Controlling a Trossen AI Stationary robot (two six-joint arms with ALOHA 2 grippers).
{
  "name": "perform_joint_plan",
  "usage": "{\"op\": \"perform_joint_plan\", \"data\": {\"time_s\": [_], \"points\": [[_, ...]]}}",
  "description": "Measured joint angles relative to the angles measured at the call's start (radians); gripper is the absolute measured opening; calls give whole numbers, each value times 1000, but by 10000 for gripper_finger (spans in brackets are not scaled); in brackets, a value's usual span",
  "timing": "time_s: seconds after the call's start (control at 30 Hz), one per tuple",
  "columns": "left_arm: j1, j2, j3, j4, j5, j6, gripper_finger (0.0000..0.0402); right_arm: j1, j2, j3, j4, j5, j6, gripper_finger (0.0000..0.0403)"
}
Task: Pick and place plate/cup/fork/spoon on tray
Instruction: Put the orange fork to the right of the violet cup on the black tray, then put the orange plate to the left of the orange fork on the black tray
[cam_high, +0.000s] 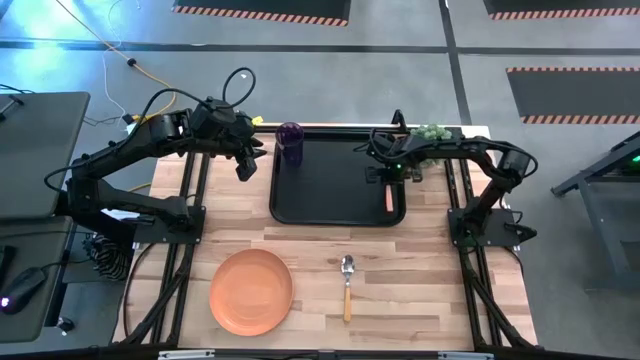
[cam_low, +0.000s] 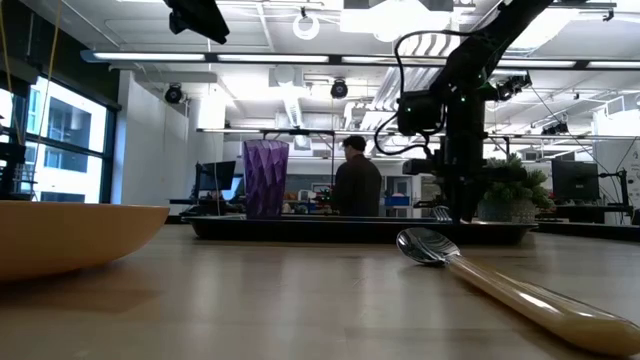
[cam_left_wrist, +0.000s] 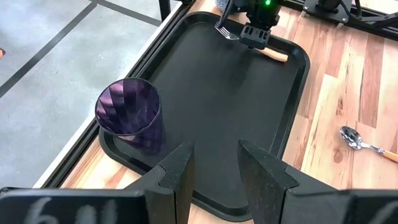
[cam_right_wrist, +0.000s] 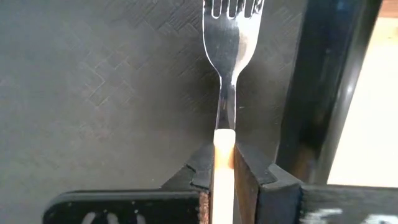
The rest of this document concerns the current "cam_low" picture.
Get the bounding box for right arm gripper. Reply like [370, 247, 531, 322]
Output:
[402, 134, 529, 224]

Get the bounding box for fork tines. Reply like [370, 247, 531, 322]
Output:
[430, 204, 454, 224]

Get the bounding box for spoon with orange handle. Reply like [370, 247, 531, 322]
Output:
[395, 227, 640, 358]

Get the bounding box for purple faceted cup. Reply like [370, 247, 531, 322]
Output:
[242, 138, 291, 219]

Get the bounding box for orange plate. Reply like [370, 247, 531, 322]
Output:
[0, 200, 171, 284]

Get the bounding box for black plastic tray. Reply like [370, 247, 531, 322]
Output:
[181, 213, 539, 247]

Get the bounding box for green plant in patterned pot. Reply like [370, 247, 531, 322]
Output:
[476, 153, 555, 224]

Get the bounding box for standing person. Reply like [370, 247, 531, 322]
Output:
[331, 134, 384, 218]

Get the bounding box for black computer monitor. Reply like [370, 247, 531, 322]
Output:
[193, 160, 237, 202]
[551, 159, 601, 202]

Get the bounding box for long ceiling light bar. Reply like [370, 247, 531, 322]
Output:
[79, 48, 640, 71]

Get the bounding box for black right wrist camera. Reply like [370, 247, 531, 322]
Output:
[397, 91, 445, 137]

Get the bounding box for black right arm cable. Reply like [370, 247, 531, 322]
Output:
[373, 28, 471, 157]

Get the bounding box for white ceiling ring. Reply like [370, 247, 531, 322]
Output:
[292, 13, 321, 42]

